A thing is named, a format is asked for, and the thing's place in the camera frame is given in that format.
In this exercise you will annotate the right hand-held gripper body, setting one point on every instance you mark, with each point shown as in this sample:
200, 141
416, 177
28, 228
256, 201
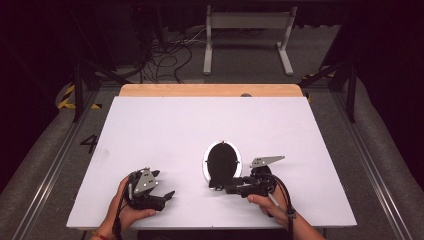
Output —
261, 185

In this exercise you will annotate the person's right hand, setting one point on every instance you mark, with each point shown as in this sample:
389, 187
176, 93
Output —
271, 208

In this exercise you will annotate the yellow and black floor tape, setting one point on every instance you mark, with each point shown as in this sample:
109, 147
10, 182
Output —
66, 96

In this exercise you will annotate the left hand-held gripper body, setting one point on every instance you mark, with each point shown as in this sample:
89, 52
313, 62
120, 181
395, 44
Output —
143, 186

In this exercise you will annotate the person's left hand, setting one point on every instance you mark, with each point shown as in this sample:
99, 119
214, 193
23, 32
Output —
121, 213

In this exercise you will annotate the aluminium floor rail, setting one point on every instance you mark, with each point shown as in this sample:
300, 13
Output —
370, 160
56, 163

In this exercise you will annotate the white metal desk frame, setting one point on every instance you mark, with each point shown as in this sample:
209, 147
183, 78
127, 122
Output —
250, 20

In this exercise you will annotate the black metal stand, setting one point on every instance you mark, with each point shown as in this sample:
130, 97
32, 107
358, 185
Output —
350, 90
78, 86

